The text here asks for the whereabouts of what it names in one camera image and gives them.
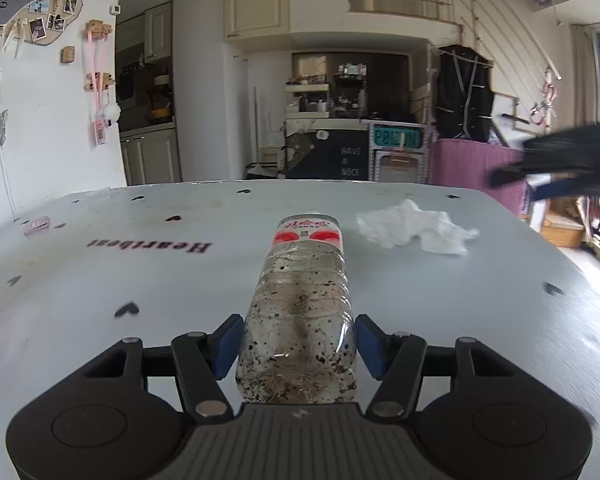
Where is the black hanging jacket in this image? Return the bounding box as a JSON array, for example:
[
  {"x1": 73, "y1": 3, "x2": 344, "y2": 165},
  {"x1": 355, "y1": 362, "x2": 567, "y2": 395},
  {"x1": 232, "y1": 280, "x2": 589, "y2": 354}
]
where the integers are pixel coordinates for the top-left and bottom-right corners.
[{"x1": 436, "y1": 44, "x2": 496, "y2": 142}]

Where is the white mesh panel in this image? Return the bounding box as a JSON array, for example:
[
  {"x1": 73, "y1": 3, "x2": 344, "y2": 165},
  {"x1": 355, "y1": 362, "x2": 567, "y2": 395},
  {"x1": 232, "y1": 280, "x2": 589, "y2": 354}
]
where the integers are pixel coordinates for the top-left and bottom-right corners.
[{"x1": 371, "y1": 149, "x2": 427, "y2": 184}]

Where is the pink mattress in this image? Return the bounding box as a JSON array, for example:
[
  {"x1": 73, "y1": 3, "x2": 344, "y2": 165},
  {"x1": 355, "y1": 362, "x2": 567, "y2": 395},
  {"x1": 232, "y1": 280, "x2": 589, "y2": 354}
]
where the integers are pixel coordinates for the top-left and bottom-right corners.
[{"x1": 429, "y1": 138, "x2": 529, "y2": 217}]

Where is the beige curtain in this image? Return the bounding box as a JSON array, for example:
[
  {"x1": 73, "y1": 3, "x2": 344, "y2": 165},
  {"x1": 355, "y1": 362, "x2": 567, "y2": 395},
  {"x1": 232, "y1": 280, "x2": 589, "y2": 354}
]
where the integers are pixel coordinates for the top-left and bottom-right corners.
[{"x1": 571, "y1": 24, "x2": 600, "y2": 127}]

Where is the pink ribbon wall hanging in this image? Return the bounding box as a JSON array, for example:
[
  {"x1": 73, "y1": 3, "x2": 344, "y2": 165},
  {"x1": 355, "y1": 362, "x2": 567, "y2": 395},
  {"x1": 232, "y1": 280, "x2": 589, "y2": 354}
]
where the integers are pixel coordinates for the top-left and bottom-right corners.
[{"x1": 84, "y1": 19, "x2": 120, "y2": 147}]

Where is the wooden crate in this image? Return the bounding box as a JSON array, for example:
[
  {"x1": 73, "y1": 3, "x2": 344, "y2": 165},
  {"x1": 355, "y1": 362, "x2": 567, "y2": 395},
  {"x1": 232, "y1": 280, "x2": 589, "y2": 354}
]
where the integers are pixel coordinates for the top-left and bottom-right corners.
[{"x1": 539, "y1": 196, "x2": 589, "y2": 249}]

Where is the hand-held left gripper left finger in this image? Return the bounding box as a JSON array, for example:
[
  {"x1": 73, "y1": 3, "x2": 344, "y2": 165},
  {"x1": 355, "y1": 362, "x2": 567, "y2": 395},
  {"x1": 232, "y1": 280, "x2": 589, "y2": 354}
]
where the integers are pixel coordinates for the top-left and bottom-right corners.
[{"x1": 82, "y1": 313, "x2": 245, "y2": 420}]

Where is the green plate sign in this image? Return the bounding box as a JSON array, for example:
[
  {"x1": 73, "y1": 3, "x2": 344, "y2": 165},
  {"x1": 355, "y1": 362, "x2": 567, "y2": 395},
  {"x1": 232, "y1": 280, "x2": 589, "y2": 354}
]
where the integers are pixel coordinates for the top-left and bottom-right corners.
[{"x1": 371, "y1": 127, "x2": 424, "y2": 151}]

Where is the dark shelf unit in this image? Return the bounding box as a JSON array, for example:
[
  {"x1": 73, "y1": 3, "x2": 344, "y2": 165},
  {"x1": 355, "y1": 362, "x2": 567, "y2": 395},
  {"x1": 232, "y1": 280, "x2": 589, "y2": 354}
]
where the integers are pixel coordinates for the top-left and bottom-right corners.
[{"x1": 284, "y1": 51, "x2": 412, "y2": 122}]

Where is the cream wall cabinet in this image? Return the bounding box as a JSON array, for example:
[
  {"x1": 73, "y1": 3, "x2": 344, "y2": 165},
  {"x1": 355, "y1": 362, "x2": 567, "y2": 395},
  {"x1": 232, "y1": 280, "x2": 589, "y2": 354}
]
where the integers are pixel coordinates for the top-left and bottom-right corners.
[{"x1": 223, "y1": 0, "x2": 292, "y2": 42}]

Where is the black sign board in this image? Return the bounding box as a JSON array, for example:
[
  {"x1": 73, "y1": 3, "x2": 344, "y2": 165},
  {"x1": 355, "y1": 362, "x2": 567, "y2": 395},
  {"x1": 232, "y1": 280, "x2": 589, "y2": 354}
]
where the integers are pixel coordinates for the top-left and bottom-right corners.
[{"x1": 284, "y1": 127, "x2": 372, "y2": 182}]

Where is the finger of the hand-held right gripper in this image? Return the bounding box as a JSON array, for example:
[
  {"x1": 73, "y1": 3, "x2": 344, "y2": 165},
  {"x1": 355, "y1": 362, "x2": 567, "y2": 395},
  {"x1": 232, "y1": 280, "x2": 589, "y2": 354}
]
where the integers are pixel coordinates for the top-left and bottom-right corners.
[
  {"x1": 489, "y1": 161, "x2": 532, "y2": 189},
  {"x1": 530, "y1": 176, "x2": 589, "y2": 202}
]

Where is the clear plastic bottle red label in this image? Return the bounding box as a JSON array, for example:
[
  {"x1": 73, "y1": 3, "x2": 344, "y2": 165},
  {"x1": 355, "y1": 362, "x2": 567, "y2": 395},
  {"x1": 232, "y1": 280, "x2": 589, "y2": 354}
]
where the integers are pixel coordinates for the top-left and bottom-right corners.
[{"x1": 234, "y1": 215, "x2": 359, "y2": 406}]

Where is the kitchen cabinet unit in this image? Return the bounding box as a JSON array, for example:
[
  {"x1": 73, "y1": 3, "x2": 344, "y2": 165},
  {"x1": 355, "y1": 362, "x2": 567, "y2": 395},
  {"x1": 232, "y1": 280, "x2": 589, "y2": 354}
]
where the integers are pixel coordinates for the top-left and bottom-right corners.
[{"x1": 114, "y1": 0, "x2": 183, "y2": 187}]

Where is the white heart-print table cover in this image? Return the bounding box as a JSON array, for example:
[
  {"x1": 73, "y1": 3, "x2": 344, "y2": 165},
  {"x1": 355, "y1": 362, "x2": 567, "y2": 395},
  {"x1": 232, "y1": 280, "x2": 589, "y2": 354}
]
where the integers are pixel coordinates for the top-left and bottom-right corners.
[{"x1": 0, "y1": 180, "x2": 600, "y2": 480}]

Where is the small pink card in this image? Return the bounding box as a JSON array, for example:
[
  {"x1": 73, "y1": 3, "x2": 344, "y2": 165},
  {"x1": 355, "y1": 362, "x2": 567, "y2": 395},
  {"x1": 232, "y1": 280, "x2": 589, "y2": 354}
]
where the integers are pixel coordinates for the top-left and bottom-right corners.
[{"x1": 23, "y1": 216, "x2": 52, "y2": 237}]

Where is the white tissue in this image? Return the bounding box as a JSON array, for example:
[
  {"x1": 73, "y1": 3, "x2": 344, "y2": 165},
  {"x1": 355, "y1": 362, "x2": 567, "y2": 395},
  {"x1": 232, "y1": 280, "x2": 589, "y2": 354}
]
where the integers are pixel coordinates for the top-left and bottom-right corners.
[{"x1": 355, "y1": 198, "x2": 481, "y2": 257}]

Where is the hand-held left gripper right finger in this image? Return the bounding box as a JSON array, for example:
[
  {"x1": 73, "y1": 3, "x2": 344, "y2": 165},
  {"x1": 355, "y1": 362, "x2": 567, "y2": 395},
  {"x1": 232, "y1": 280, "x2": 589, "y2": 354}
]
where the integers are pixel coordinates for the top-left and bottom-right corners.
[{"x1": 355, "y1": 313, "x2": 519, "y2": 419}]

